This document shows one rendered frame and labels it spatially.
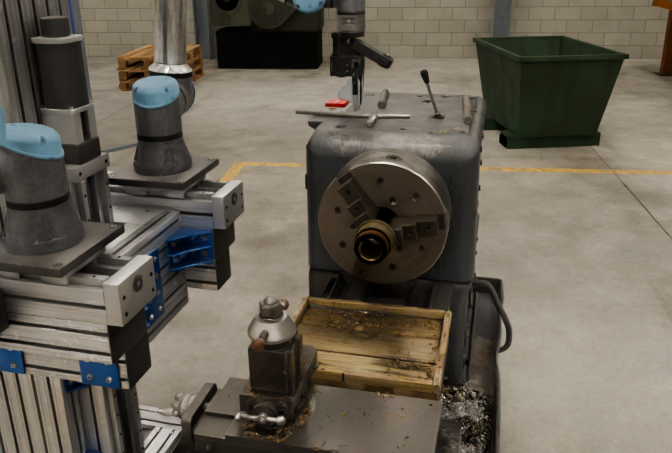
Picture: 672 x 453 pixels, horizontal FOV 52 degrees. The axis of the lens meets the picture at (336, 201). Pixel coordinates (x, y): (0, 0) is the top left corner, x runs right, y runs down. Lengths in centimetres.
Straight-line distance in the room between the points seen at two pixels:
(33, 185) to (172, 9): 70
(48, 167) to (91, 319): 30
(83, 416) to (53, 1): 103
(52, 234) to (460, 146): 96
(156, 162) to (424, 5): 991
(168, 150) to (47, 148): 49
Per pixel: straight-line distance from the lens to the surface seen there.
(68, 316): 145
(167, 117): 179
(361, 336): 157
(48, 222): 141
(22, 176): 139
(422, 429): 118
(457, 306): 188
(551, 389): 303
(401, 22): 1154
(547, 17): 1172
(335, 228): 167
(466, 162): 173
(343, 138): 178
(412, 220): 159
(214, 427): 121
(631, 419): 297
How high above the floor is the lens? 170
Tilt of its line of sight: 20 degrees down
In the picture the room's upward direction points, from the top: 1 degrees counter-clockwise
